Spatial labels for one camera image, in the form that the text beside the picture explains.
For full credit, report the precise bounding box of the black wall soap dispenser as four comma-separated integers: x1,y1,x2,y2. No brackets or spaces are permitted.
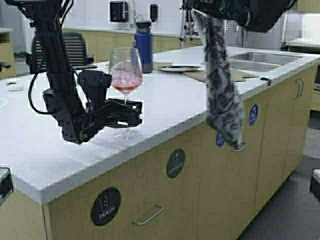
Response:
150,4,158,23

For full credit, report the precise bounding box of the green round compost sticker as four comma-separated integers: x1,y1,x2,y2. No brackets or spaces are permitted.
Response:
166,148,186,179

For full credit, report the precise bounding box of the brown cardboard sheet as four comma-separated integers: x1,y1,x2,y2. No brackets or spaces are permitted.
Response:
152,61,260,83

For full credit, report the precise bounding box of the black white patterned cloth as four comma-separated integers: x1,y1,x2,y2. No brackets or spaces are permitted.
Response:
194,20,245,148

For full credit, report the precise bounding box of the dark plate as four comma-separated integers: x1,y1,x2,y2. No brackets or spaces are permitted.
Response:
158,65,201,73

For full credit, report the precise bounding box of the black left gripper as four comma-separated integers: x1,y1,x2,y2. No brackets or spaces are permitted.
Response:
74,98,143,140

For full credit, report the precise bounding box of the blue round recycle sticker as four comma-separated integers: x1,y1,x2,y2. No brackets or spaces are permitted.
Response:
248,104,259,126

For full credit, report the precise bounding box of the black round trash sticker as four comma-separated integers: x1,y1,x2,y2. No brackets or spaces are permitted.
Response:
90,187,122,227

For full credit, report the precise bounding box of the stainless double sink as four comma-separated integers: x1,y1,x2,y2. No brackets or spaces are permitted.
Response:
229,52,301,72

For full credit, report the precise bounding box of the small white case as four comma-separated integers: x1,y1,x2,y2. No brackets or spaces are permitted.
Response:
6,81,24,92

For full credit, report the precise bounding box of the blue insulated water bottle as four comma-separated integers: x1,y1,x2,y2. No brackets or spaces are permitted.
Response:
134,20,153,74

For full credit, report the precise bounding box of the steel drawer pull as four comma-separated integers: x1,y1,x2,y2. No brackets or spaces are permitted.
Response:
132,204,164,227
231,142,248,153

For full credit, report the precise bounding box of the wine glass with pink liquid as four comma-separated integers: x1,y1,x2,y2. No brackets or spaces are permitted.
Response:
108,47,144,144

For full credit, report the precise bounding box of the camera tripod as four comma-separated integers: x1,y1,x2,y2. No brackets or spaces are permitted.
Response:
179,0,198,49

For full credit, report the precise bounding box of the light wood island cabinet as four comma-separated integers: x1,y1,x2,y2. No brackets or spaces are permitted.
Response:
0,66,316,240

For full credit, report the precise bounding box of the black mesh office chair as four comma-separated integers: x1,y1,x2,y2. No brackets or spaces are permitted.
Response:
19,32,97,74

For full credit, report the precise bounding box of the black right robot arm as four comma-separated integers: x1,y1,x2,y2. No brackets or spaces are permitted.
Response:
186,0,296,33

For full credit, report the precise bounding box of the steel cabinet handle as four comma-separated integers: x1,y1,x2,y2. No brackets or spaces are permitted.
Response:
292,78,304,99

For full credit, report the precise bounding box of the black paper towel dispenser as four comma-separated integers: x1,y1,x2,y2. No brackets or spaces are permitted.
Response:
109,1,129,23

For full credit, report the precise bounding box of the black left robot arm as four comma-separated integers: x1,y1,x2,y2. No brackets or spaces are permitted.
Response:
5,0,143,145

